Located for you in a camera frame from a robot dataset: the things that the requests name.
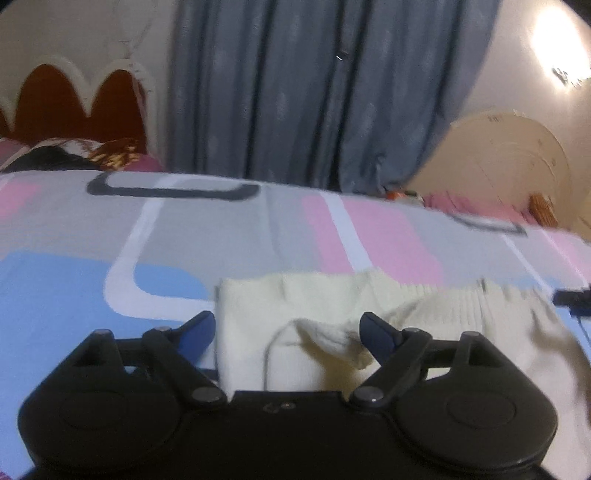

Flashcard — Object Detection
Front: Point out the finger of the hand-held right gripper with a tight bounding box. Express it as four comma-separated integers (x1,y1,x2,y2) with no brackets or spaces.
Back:
552,285,591,320

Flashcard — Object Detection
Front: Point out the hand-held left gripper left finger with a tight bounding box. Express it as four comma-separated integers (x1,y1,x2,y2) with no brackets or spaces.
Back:
68,311,228,408

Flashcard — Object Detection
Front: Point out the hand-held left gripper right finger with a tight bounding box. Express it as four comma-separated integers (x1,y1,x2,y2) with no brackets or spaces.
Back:
349,311,502,411

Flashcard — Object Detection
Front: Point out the cream knitted sweater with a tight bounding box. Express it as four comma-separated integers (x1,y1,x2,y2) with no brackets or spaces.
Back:
215,270,591,462

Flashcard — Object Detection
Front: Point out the orange patterned cushion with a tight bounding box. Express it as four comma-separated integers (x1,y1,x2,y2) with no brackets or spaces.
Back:
529,194,556,227

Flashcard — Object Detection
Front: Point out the pink blanket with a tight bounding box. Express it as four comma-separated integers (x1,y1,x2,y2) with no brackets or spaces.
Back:
424,193,536,224

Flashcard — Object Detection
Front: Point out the cream round headboard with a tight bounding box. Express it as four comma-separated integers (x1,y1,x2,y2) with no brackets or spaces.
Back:
406,108,573,229

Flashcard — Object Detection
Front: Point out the patterned pink grey bedsheet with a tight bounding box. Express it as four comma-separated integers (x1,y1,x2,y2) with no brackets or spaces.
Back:
0,170,591,476

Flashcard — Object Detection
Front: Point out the pink striped pillow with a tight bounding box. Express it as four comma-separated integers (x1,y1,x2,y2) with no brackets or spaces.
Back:
0,138,33,169

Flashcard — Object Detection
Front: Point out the red headboard with white trim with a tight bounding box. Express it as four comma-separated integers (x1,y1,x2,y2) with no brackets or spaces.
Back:
0,55,158,155

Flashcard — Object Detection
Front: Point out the blue grey window curtain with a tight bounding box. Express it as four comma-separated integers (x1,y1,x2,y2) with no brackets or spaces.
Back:
165,0,505,193

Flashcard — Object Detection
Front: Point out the wall lamp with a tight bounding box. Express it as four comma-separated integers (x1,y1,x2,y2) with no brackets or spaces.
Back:
531,7,591,90

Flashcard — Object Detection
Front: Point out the white hanging wall cable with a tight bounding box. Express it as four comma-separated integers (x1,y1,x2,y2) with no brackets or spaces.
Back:
111,0,153,61

